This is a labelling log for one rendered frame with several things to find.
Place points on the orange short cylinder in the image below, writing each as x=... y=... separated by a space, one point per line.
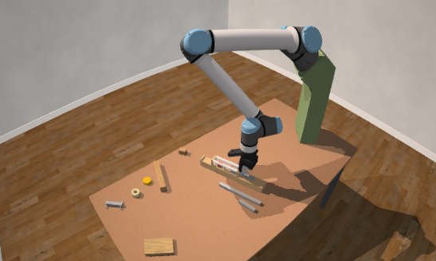
x=146 y=181

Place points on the small wooden block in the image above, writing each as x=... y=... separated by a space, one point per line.
x=182 y=151

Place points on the light brown wooden board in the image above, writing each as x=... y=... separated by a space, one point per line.
x=162 y=246

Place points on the cream roll of tape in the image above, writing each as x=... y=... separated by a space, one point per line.
x=135 y=191

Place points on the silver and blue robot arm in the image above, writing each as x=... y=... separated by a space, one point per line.
x=305 y=39

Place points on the light wooden batten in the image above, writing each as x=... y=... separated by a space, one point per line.
x=159 y=176

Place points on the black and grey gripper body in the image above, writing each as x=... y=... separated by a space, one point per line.
x=249 y=160

